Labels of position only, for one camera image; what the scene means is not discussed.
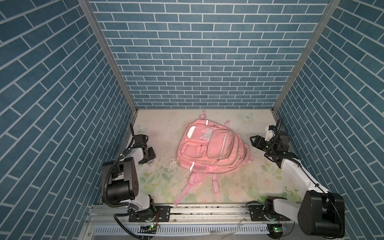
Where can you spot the pink student backpack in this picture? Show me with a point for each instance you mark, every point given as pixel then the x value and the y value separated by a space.
pixel 210 149

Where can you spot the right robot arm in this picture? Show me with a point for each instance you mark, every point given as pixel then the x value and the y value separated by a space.
pixel 321 212

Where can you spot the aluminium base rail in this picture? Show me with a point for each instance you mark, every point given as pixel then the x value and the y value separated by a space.
pixel 188 220

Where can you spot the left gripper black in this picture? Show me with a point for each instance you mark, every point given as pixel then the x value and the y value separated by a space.
pixel 152 154

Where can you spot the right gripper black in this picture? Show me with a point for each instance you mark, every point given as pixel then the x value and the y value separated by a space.
pixel 259 140

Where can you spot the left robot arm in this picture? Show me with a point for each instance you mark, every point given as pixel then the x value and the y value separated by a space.
pixel 120 181

